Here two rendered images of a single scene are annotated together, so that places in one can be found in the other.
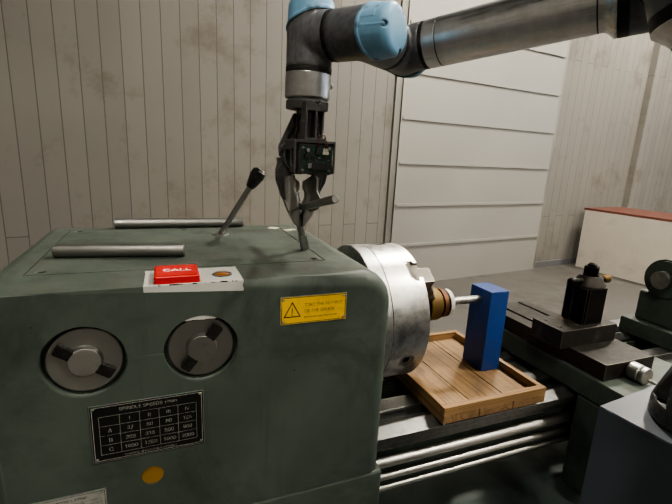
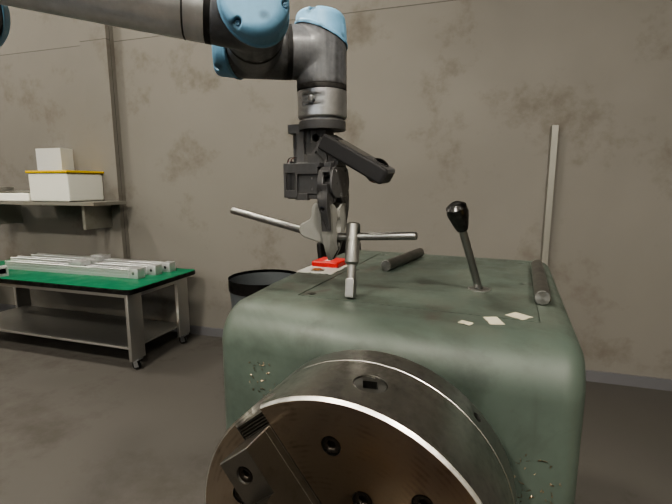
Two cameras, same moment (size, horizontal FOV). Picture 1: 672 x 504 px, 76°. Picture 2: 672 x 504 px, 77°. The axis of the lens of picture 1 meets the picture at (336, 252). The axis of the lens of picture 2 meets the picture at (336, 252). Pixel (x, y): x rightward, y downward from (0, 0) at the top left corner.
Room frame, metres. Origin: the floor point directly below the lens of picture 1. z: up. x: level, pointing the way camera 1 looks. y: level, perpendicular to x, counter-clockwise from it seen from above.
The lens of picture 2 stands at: (1.24, -0.40, 1.43)
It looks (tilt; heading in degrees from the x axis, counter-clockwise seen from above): 9 degrees down; 135
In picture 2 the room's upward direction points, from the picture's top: straight up
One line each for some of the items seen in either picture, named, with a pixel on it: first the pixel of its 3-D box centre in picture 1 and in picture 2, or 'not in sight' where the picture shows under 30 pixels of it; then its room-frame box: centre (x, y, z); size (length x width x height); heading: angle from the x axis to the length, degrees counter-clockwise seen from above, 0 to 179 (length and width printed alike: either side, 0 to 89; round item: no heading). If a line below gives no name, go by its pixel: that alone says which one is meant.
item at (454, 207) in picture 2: (256, 178); (457, 216); (0.92, 0.18, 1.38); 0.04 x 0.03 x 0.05; 112
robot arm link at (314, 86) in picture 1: (309, 89); (321, 108); (0.75, 0.06, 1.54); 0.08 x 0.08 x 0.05
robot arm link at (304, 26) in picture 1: (311, 37); (319, 53); (0.75, 0.06, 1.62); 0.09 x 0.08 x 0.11; 57
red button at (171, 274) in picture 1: (176, 276); (330, 264); (0.59, 0.23, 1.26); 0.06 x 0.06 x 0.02; 22
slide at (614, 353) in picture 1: (558, 334); not in sight; (1.19, -0.67, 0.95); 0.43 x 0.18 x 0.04; 22
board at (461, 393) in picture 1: (450, 368); not in sight; (1.06, -0.33, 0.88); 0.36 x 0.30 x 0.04; 22
